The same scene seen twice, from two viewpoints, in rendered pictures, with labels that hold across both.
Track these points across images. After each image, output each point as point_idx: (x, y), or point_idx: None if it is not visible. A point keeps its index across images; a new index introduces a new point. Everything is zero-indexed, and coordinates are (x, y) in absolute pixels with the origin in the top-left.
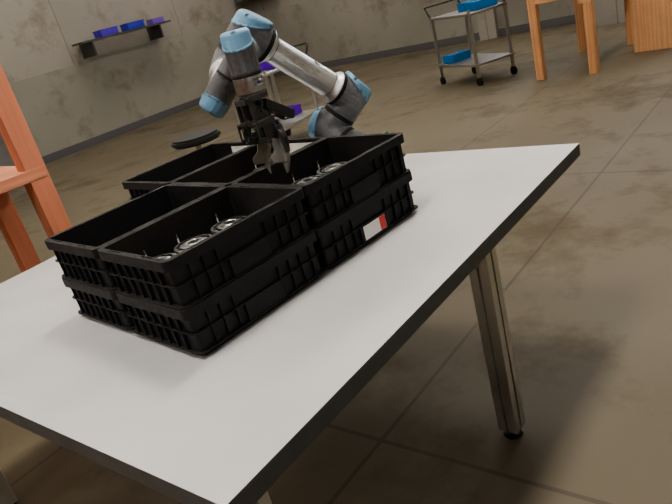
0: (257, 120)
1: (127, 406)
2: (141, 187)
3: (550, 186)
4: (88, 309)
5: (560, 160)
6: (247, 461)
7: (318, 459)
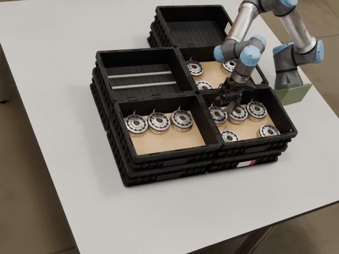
0: (230, 91)
1: (83, 190)
2: (162, 25)
3: None
4: (95, 92)
5: None
6: None
7: None
